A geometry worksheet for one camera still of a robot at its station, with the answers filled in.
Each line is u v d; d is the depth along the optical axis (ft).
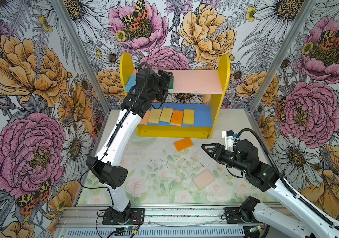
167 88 2.09
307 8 2.36
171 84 2.44
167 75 2.01
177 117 3.16
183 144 3.34
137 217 2.40
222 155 1.99
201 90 2.42
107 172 1.42
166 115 3.18
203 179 2.86
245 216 2.14
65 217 2.53
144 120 3.09
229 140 2.11
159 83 2.02
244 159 1.72
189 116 3.16
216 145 2.02
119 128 1.54
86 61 3.02
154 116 3.18
